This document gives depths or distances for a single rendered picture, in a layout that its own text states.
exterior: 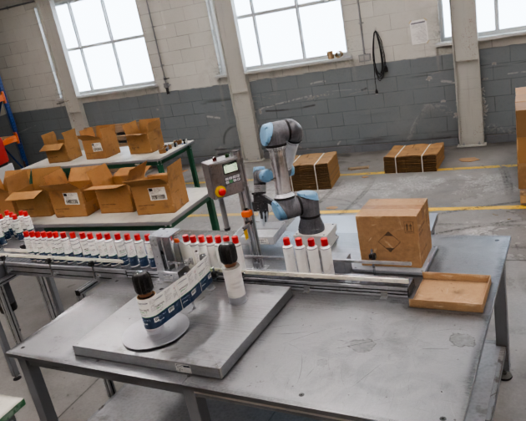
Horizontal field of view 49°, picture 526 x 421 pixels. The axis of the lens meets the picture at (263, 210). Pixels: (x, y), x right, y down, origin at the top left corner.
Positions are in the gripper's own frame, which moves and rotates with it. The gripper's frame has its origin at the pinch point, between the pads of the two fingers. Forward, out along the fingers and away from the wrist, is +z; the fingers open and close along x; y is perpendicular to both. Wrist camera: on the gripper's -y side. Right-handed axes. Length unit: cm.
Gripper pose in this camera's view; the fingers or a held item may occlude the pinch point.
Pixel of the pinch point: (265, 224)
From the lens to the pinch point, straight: 355.1
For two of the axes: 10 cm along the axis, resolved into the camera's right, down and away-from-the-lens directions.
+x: -4.7, 0.8, -8.8
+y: -8.8, 0.2, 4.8
